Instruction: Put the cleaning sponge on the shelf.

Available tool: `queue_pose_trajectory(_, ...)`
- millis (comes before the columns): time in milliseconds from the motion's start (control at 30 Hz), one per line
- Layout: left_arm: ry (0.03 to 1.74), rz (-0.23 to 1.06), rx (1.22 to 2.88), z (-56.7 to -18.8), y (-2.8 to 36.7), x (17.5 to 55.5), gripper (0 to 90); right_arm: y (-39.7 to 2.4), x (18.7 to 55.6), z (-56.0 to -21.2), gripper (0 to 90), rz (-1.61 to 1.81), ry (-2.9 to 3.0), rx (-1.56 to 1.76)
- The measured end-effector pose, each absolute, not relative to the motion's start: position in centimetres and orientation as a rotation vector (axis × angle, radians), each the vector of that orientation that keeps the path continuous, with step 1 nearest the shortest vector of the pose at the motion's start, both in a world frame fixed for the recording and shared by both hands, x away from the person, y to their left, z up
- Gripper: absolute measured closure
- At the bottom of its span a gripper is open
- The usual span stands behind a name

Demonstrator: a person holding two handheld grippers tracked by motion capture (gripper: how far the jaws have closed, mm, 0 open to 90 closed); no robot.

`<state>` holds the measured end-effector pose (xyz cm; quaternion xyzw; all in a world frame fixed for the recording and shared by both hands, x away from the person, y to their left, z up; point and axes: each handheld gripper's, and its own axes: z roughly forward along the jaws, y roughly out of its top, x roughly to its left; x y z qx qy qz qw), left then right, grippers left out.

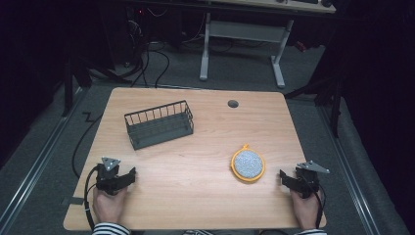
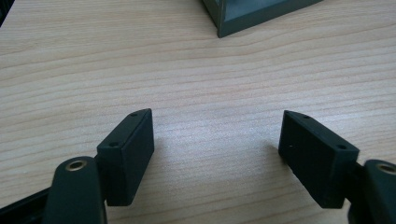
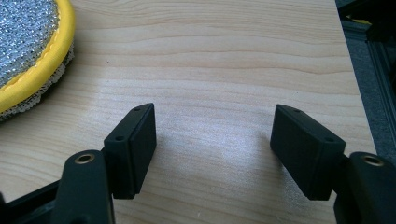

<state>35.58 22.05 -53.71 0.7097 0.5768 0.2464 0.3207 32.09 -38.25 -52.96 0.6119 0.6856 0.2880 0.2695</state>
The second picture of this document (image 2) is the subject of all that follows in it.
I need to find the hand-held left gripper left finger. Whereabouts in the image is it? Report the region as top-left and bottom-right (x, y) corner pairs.
(95, 107), (155, 207)

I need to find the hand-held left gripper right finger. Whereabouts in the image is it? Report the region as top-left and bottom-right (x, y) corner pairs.
(277, 109), (361, 210)

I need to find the dark grey box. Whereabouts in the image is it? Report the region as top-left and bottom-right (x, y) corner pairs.
(201, 0), (325, 39)

